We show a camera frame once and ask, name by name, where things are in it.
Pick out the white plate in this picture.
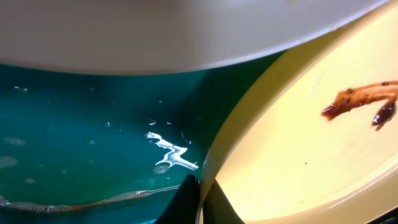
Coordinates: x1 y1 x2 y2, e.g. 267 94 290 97
1 0 382 75

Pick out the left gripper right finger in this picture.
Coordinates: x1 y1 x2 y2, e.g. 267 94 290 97
203 180 244 224

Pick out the light green plate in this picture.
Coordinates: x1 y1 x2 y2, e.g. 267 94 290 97
201 1 397 223

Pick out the teal plastic tray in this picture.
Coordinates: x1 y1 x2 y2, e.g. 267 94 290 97
1 54 279 223

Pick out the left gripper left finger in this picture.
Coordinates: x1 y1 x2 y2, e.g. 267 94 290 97
154 174 200 224

